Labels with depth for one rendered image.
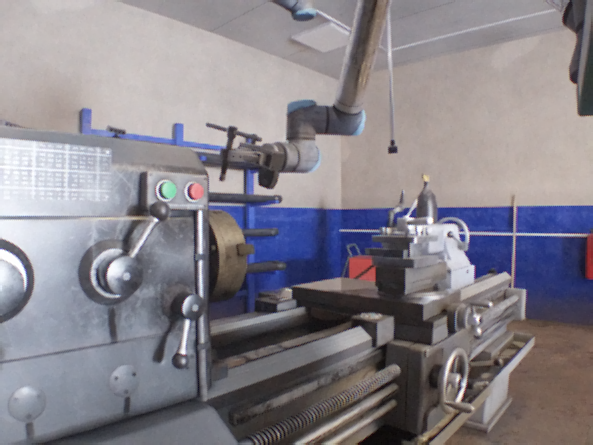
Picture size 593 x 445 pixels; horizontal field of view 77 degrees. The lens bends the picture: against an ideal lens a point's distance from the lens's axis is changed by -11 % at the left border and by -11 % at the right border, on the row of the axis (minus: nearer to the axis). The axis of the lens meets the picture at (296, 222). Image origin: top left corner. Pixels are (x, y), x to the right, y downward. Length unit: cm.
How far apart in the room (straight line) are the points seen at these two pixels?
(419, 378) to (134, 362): 87
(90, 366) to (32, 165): 33
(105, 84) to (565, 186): 504
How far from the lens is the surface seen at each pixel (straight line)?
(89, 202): 70
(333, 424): 113
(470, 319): 142
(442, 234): 216
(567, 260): 529
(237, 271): 104
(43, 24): 439
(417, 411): 138
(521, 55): 571
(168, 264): 75
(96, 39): 451
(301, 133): 124
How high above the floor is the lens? 119
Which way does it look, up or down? level
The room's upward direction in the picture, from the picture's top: straight up
